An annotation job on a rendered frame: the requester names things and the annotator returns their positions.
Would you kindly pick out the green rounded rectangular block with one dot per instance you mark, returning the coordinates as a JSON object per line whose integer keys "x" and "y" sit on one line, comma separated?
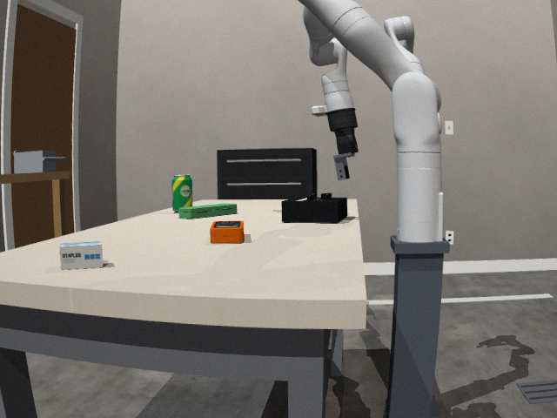
{"x": 195, "y": 212}

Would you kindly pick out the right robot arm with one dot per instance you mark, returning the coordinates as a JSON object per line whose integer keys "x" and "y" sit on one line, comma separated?
{"x": 401, "y": 28}

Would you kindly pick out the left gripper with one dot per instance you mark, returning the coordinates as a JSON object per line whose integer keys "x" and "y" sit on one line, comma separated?
{"x": 342, "y": 120}

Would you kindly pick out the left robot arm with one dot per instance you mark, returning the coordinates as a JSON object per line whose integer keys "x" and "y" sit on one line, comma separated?
{"x": 414, "y": 103}

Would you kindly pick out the green drink can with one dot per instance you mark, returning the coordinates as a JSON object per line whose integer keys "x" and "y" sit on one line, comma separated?
{"x": 181, "y": 191}

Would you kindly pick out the black lighting desk panel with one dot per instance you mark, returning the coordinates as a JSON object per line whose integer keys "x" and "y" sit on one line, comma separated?
{"x": 312, "y": 209}

